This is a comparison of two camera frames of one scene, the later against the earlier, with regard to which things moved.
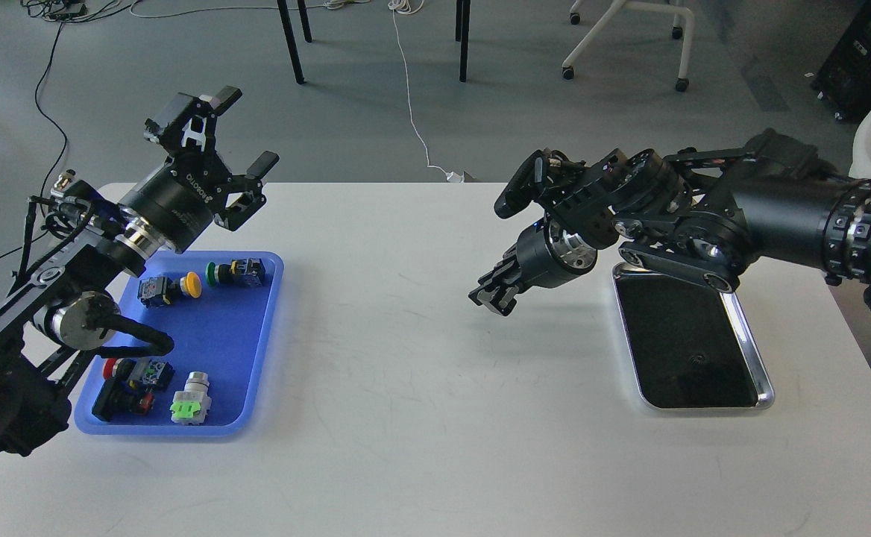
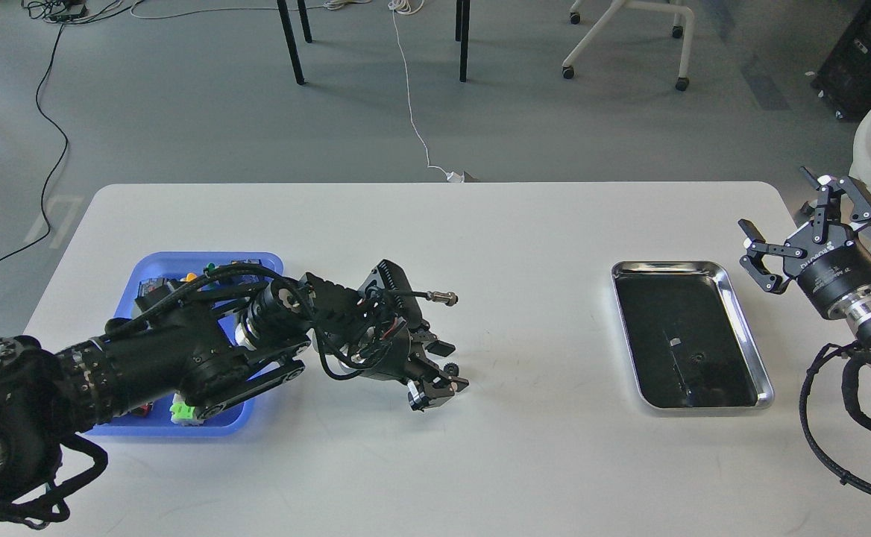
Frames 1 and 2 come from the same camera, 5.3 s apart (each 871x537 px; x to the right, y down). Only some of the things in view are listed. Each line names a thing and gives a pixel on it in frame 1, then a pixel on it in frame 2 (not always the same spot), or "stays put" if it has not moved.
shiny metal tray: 693,347 stays put
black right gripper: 545,257 -> 838,273
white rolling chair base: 682,82 stays put
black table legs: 462,13 stays put
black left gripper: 178,202 -> 400,346
